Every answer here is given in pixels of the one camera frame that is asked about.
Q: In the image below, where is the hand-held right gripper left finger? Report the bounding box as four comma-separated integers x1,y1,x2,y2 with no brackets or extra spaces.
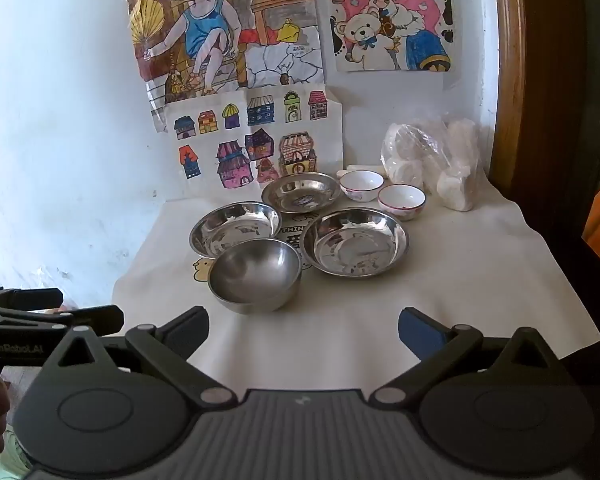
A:
42,306,238,407

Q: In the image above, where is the child with fan drawing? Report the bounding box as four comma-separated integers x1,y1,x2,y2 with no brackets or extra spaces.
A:
125,0,327,117

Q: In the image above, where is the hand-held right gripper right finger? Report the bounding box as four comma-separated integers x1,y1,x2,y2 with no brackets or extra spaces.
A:
367,306,563,407

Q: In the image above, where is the large stainless steel plate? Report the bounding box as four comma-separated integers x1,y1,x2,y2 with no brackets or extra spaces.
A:
301,208,410,278

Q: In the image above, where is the white ceramic bowl red rim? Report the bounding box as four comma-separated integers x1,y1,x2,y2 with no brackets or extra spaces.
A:
339,170,385,203
378,184,427,222

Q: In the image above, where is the girl with bear drawing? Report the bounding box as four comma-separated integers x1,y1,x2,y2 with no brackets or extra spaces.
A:
327,0,456,75

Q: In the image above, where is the wooden furniture frame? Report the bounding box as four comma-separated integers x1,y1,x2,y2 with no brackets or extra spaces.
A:
489,0,600,281

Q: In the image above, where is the plastic bag of white buns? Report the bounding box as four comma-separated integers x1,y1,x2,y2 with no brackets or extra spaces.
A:
381,116,482,212

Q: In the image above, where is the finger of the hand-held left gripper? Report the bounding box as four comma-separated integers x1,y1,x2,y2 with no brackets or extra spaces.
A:
0,304,126,339
0,287,64,310

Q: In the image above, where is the stainless steel bowl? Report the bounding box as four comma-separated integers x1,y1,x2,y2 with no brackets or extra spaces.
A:
207,238,303,315

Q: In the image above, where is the stainless steel plate with sticker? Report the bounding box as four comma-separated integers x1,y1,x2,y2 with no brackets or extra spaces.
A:
261,172,342,212

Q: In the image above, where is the white printed cloth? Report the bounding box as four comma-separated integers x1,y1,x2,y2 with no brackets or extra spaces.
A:
111,160,600,393

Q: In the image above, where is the coloured houses drawing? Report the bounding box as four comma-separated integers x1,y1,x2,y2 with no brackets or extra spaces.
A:
152,85,345,197

